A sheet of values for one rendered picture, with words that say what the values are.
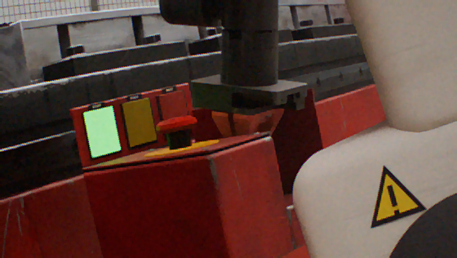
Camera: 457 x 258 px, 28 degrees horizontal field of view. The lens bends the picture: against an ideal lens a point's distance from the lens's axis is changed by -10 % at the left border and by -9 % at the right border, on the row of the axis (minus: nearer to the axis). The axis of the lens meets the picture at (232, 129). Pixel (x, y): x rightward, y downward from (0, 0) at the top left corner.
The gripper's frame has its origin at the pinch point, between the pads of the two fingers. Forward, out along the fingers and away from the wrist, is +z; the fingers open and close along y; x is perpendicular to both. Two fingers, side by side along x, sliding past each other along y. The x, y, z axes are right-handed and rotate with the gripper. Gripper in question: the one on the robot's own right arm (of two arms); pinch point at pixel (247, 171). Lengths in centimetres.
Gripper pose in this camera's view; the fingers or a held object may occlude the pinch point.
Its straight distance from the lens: 101.9
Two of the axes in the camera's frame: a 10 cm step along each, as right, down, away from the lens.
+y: -8.4, -1.3, 5.2
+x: -5.4, 1.7, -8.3
